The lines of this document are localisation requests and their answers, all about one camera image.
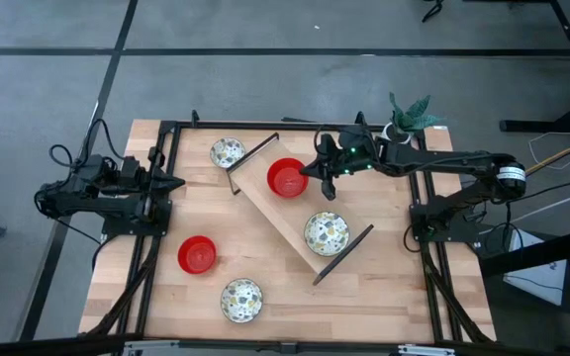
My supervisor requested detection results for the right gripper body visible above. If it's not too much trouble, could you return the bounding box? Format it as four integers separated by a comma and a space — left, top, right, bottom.
320, 133, 373, 202

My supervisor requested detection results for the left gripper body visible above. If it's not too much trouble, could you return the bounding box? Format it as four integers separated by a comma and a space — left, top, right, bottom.
139, 147, 166, 202

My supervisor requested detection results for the red plastic bowl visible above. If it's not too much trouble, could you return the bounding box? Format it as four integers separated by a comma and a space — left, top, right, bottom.
176, 234, 218, 275
266, 157, 310, 200

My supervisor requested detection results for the pear patterned ceramic bowl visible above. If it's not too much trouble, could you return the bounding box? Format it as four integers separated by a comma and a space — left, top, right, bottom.
303, 211, 351, 257
220, 277, 264, 324
209, 136, 247, 169

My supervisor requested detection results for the green plant in white pot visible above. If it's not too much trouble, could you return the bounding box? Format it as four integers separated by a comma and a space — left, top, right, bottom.
381, 91, 447, 146

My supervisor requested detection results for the black desk base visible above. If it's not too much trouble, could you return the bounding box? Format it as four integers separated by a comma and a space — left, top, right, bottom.
499, 0, 570, 135

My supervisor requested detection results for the black metal stand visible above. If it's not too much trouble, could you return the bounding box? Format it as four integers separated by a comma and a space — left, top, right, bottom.
479, 222, 570, 356

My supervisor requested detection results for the white box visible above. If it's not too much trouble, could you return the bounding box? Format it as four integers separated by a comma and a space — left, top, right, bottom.
502, 227, 569, 307

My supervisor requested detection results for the black aluminium table frame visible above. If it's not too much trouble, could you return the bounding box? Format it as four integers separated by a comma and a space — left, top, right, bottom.
79, 109, 497, 356

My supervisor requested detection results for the silver frame bracket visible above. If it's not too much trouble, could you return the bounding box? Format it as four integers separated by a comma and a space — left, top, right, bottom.
397, 344, 457, 356
124, 339, 167, 356

